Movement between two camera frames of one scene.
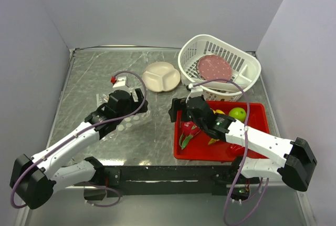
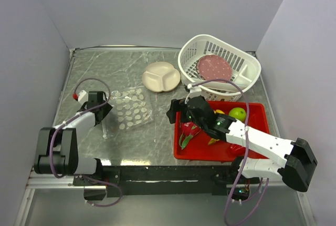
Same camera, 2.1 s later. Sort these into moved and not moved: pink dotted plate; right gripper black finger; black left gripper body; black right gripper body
Moved: black left gripper body
Not moved: pink dotted plate; black right gripper body; right gripper black finger
